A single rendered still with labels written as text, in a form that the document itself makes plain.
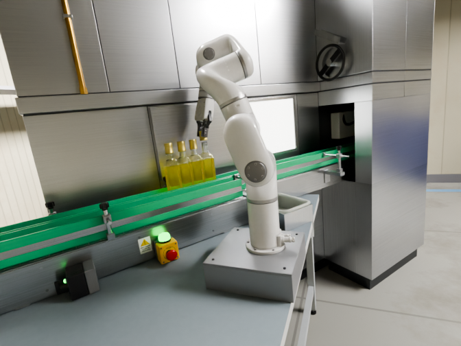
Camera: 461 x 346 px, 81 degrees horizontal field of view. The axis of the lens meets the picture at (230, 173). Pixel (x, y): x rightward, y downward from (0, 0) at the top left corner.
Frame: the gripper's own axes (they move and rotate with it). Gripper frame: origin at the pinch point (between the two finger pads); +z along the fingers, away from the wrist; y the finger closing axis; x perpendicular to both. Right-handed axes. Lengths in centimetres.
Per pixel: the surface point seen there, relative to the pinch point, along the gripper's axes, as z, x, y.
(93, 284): 54, -43, 24
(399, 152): -6, 130, 23
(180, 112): -8.4, -7.2, -11.7
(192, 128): -2.4, 0.0, -11.7
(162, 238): 41, -21, 21
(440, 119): -73, 371, -51
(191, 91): -19.6, -2.5, -12.4
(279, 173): 15.2, 46.6, 4.0
